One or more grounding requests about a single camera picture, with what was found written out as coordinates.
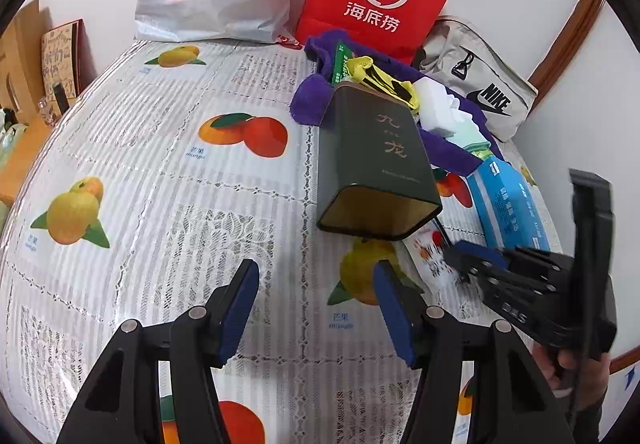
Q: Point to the blue tissue pack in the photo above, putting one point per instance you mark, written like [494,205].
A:
[506,207]

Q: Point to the purple towel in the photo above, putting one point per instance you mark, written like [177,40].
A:
[313,96]

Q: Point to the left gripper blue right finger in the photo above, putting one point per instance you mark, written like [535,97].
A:
[395,302]

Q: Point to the white glove with green cuff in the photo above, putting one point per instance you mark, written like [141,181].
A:
[467,134]

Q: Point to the yellow black cloth item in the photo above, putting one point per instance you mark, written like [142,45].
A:
[363,71]

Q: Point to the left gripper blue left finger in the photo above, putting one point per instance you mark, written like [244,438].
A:
[231,313]

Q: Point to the fruit print tablecloth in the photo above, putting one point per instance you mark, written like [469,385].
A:
[147,196]

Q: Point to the white sponge block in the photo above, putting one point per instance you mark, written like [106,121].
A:
[436,107]

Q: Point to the wooden furniture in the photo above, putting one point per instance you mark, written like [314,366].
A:
[21,90]

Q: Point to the brown patterned box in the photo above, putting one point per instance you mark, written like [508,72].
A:
[60,61]

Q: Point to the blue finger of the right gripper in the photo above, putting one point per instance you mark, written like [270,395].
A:
[467,265]
[493,256]

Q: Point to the green snack packet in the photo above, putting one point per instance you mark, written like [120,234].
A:
[340,69]

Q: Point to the white orange snack packet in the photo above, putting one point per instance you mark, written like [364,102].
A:
[426,248]

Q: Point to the dark green tea tin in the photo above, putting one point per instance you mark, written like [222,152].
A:
[374,177]

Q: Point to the wooden door frame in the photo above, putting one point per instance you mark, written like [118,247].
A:
[565,47]

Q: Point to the grey Nike pouch bag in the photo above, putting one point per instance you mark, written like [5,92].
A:
[455,55]

